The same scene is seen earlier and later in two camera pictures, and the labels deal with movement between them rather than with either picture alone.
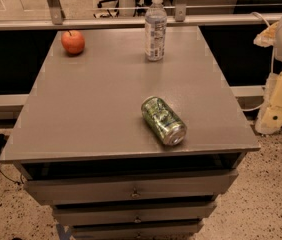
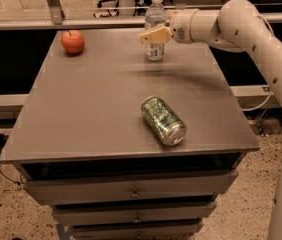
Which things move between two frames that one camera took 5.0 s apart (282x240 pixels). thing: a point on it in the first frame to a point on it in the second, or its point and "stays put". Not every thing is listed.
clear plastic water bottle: (155, 28) stays put
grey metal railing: (99, 20) stays put
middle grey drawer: (133, 213) stays put
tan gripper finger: (267, 37) to (181, 29)
